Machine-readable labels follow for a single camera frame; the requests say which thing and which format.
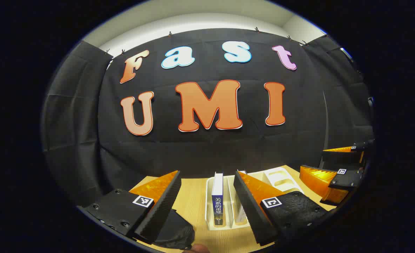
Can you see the black backdrop cloth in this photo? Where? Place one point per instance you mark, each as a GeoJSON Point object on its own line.
{"type": "Point", "coordinates": [207, 147]}

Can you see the blue book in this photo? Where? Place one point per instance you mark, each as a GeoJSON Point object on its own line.
{"type": "Point", "coordinates": [217, 196]}

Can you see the white bookshelf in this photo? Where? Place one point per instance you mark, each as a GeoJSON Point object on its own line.
{"type": "Point", "coordinates": [281, 179]}

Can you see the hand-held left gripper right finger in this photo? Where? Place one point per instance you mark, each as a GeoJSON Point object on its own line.
{"type": "Point", "coordinates": [251, 207]}

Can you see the black schoolbag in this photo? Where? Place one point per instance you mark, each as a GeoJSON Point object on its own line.
{"type": "Point", "coordinates": [174, 230]}

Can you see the white portrait cover book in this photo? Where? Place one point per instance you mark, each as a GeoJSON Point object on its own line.
{"type": "Point", "coordinates": [242, 211]}

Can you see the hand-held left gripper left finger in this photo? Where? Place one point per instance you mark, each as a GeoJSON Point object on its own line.
{"type": "Point", "coordinates": [160, 207]}

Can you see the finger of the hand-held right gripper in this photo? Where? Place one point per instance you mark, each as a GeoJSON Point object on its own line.
{"type": "Point", "coordinates": [346, 179]}
{"type": "Point", "coordinates": [344, 156]}

